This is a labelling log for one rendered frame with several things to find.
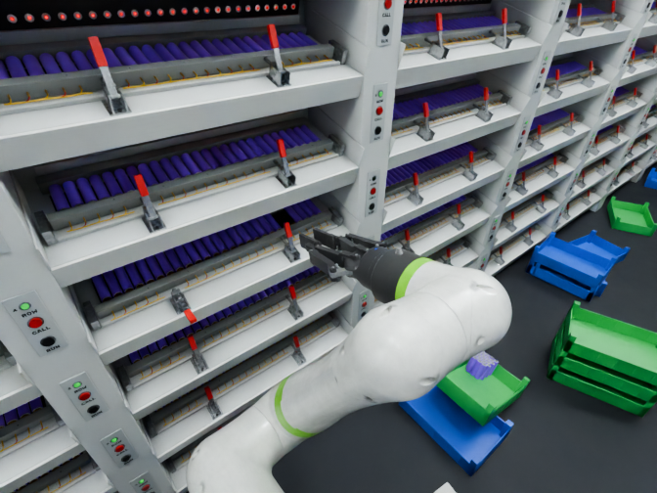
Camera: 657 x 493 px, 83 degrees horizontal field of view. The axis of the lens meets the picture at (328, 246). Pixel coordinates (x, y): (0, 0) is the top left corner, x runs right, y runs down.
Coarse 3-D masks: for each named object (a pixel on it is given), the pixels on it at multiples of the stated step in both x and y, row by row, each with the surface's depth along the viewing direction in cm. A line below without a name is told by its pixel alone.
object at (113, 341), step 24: (336, 216) 96; (240, 264) 84; (264, 264) 85; (288, 264) 86; (312, 264) 92; (72, 288) 71; (216, 288) 79; (240, 288) 80; (264, 288) 85; (120, 312) 71; (144, 312) 72; (168, 312) 73; (96, 336) 68; (120, 336) 68; (144, 336) 70
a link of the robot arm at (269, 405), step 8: (288, 376) 69; (280, 384) 70; (272, 392) 72; (280, 392) 67; (264, 400) 73; (272, 400) 70; (280, 400) 66; (264, 408) 71; (272, 408) 69; (280, 408) 66; (272, 416) 69; (280, 416) 66; (272, 424) 69; (280, 424) 67; (288, 424) 64; (280, 432) 68; (288, 432) 67; (296, 432) 65; (304, 432) 64; (288, 440) 69; (296, 440) 70; (288, 448) 70
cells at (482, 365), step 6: (480, 354) 139; (486, 354) 141; (474, 360) 135; (480, 360) 135; (486, 360) 137; (492, 360) 138; (468, 366) 137; (474, 366) 135; (480, 366) 134; (486, 366) 133; (492, 366) 136; (468, 372) 137; (474, 372) 136; (480, 372) 134; (486, 372) 134; (492, 372) 139; (480, 378) 135
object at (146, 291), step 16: (304, 224) 92; (320, 224) 95; (256, 240) 86; (272, 240) 87; (224, 256) 81; (240, 256) 84; (256, 256) 85; (176, 272) 77; (192, 272) 77; (144, 288) 73; (160, 288) 74; (112, 304) 70; (128, 304) 72
